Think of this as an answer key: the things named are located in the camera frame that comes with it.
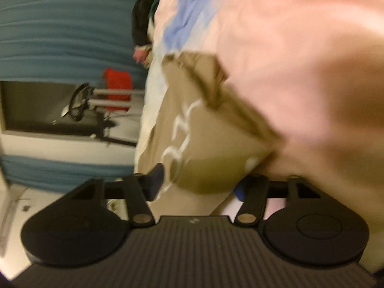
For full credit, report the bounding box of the narrow blue curtain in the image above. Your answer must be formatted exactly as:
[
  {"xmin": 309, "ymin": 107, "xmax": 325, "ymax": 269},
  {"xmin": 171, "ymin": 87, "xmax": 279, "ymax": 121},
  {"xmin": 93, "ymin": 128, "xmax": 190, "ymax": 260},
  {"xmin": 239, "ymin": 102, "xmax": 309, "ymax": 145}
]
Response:
[{"xmin": 0, "ymin": 154, "xmax": 136, "ymax": 193}]

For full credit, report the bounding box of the pastel tie-dye blanket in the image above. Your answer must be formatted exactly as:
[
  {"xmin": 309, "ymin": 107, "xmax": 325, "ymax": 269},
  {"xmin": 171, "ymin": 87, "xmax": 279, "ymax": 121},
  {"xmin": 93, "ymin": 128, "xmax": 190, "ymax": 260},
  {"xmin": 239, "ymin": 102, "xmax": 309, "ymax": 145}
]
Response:
[{"xmin": 150, "ymin": 0, "xmax": 384, "ymax": 278}]

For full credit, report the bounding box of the wide blue curtain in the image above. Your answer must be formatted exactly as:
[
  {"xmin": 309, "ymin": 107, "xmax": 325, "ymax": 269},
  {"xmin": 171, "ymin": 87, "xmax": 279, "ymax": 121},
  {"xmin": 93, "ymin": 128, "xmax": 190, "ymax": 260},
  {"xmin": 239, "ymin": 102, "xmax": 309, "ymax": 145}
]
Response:
[{"xmin": 0, "ymin": 0, "xmax": 152, "ymax": 82}]

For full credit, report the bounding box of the garment steamer stand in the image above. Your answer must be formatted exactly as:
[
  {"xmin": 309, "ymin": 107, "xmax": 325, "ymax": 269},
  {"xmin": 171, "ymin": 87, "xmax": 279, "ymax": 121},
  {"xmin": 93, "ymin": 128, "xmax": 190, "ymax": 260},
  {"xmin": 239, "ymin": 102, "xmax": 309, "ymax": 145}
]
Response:
[{"xmin": 61, "ymin": 82, "xmax": 145, "ymax": 148}]

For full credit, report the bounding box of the white dresser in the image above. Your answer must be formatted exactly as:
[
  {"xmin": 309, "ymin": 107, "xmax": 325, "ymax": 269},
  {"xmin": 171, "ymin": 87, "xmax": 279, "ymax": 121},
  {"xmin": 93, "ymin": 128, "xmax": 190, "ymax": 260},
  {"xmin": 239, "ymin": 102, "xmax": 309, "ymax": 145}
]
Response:
[{"xmin": 0, "ymin": 186, "xmax": 33, "ymax": 257}]

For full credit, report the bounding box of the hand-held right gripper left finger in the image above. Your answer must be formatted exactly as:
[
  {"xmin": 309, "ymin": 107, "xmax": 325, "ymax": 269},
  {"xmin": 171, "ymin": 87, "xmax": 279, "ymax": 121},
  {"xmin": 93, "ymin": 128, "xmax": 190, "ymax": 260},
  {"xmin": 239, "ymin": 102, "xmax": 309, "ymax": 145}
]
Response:
[{"xmin": 71, "ymin": 163, "xmax": 165, "ymax": 227}]

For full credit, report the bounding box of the red basket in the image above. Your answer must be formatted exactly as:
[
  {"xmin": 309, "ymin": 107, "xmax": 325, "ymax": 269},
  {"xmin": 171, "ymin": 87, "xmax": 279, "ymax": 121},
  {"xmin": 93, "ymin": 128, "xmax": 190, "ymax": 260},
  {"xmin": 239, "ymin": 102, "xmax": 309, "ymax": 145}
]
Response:
[{"xmin": 103, "ymin": 68, "xmax": 133, "ymax": 103}]

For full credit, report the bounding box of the pink garment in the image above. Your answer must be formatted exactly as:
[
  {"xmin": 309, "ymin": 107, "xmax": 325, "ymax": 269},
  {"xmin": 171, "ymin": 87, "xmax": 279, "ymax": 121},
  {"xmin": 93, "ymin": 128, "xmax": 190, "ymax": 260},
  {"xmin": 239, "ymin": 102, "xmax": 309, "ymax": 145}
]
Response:
[{"xmin": 134, "ymin": 46, "xmax": 151, "ymax": 65}]

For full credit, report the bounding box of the dark window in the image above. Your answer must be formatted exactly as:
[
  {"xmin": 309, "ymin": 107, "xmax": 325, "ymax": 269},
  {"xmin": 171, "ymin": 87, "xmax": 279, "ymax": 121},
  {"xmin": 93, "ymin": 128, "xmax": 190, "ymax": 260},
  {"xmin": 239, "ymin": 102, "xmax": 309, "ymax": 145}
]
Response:
[{"xmin": 0, "ymin": 81, "xmax": 143, "ymax": 133}]

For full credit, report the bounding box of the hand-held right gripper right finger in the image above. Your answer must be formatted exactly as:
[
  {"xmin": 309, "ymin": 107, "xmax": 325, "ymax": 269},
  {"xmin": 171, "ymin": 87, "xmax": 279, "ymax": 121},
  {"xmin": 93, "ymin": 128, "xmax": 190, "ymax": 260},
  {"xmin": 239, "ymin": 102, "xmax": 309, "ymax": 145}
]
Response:
[{"xmin": 234, "ymin": 174, "xmax": 322, "ymax": 226}]

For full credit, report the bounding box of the tan shirt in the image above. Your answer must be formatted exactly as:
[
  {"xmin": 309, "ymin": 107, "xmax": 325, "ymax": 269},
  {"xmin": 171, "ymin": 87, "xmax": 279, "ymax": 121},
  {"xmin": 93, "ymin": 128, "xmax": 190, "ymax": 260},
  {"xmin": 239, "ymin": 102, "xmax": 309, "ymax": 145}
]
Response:
[{"xmin": 136, "ymin": 52, "xmax": 283, "ymax": 216}]

